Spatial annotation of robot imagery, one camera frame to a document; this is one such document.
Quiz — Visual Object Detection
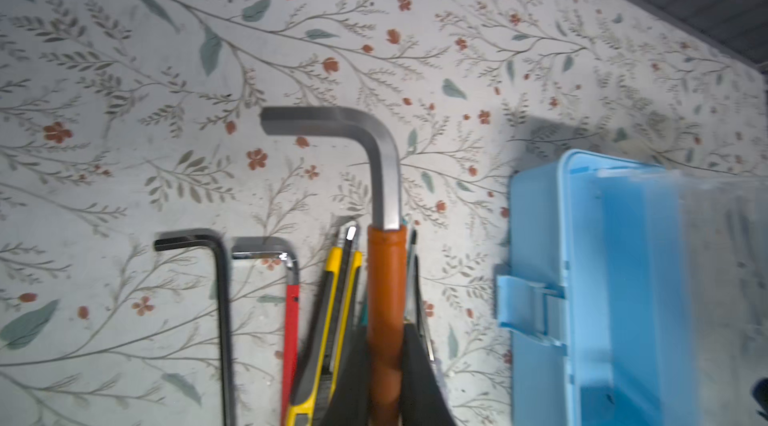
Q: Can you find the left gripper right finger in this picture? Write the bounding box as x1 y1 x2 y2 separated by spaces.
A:
399 323 455 426

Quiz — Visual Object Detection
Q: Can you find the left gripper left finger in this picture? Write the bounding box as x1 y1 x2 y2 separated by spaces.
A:
321 326 372 426

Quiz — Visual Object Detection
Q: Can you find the yellow black utility knife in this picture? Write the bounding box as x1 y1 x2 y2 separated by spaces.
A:
283 221 362 425

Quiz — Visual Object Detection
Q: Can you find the orange handled hex key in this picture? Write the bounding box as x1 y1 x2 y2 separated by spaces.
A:
261 106 406 425

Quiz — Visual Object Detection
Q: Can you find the red handled hex key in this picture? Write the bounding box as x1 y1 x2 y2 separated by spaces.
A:
231 237 300 425

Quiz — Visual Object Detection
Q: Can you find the black hex key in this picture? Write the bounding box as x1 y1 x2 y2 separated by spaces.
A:
153 229 237 426

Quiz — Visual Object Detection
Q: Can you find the blue plastic tool box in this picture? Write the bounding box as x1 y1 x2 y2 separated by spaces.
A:
496 150 767 425

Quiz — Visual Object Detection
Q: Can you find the teal pen tool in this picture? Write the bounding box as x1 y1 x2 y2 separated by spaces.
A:
404 227 420 326

